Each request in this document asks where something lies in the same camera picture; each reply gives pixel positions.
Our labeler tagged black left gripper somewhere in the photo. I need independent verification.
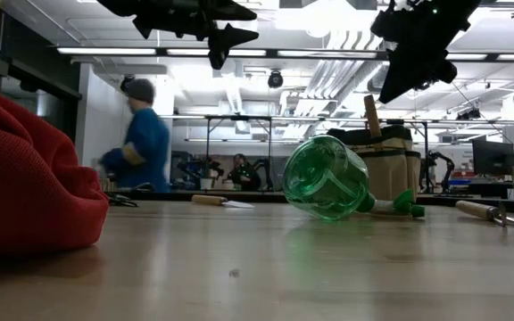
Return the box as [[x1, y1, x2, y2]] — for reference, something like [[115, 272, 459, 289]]
[[131, 0, 261, 70]]

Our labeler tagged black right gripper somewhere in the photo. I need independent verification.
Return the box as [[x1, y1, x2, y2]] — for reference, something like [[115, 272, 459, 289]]
[[370, 0, 484, 105]]

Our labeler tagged beige canvas gardening bag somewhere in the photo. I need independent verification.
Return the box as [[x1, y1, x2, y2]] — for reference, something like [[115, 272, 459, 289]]
[[327, 125, 422, 202]]

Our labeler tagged wooden-handled garden fork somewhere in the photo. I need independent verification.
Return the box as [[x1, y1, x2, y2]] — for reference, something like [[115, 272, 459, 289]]
[[455, 199, 514, 229]]

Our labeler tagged wooden-handled garden trowel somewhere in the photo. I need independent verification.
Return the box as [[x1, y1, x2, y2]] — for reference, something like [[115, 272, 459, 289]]
[[191, 193, 256, 210]]

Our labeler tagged red knit glove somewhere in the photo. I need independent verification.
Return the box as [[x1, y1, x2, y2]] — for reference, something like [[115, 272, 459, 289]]
[[0, 83, 110, 259]]

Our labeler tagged large black computer monitor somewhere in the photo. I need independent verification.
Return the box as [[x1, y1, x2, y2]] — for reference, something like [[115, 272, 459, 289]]
[[471, 138, 514, 177]]

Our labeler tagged black overhead light bar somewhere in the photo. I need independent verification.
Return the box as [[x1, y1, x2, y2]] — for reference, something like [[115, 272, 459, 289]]
[[55, 45, 514, 62]]

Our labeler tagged green plastic spray bottle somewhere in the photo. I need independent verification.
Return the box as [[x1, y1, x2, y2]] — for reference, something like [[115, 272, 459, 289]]
[[282, 135, 427, 222]]

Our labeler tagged walking person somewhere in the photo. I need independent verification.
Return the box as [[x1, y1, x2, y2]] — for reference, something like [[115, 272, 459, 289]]
[[97, 78, 171, 193]]

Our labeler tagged seated person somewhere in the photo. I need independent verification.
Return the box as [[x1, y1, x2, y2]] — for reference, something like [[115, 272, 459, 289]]
[[229, 153, 263, 192]]

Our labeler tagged silver ventilation duct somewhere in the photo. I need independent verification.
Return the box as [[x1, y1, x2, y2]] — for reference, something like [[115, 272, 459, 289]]
[[310, 30, 387, 99]]

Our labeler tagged black metal frame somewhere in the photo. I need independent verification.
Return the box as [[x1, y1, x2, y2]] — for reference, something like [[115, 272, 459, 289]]
[[158, 113, 432, 193]]

